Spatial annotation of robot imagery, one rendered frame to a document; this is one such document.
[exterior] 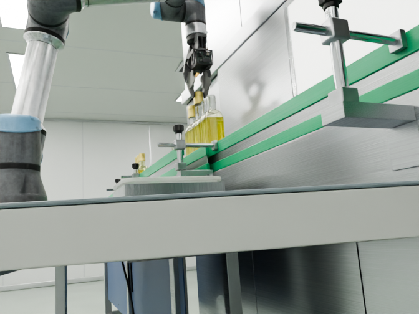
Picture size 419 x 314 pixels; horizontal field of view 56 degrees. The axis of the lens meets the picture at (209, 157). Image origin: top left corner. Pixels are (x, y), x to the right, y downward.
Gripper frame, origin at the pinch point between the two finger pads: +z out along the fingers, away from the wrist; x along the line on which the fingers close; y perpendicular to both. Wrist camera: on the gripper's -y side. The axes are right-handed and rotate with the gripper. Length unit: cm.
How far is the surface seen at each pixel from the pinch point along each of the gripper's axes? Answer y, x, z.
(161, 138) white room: -574, 141, -123
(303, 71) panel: 43.8, 12.3, 8.2
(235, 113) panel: 3.8, 11.8, 7.3
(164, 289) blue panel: -5, -14, 64
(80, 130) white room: -574, -3, -134
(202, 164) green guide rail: 15.5, -6.1, 27.0
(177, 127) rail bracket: 23.6, -15.7, 18.3
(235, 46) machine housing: 6.6, 12.6, -16.4
